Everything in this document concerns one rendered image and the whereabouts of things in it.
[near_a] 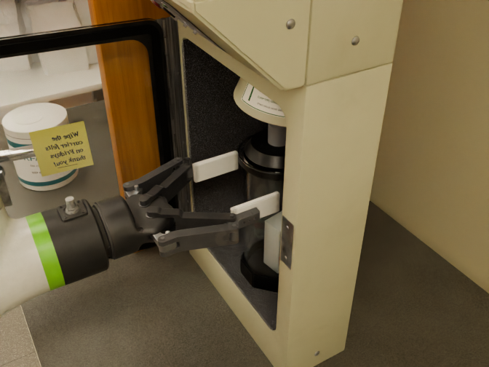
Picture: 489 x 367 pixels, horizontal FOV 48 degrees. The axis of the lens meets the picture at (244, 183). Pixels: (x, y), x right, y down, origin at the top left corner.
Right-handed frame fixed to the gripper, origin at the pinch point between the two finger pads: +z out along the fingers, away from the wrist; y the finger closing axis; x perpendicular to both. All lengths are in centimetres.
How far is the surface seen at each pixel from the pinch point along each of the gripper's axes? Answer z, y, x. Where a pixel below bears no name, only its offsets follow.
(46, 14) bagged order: -3, 115, 10
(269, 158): 2.3, -2.8, -5.0
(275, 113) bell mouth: 1.7, -4.8, -12.7
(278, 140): 4.5, -1.3, -6.3
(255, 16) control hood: -6.6, -14.4, -28.7
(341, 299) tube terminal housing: 7.3, -14.2, 13.7
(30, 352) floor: -39, 92, 120
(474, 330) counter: 29.9, -21.2, 26.7
